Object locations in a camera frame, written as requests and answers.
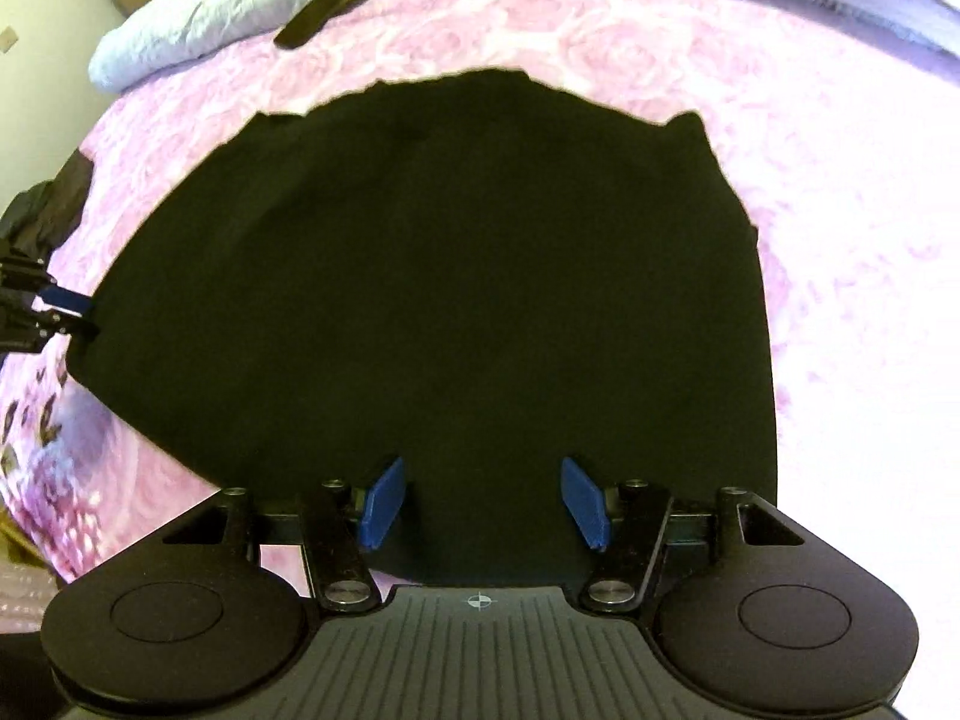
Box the black zip jacket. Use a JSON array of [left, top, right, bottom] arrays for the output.
[[67, 70, 778, 585]]

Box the black smartphone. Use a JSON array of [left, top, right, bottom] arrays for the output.
[[274, 0, 355, 50]]

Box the pink rose bed sheet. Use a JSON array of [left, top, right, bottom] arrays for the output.
[[0, 0, 960, 587]]

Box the beige wall switch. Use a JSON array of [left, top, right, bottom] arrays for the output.
[[0, 26, 18, 54]]

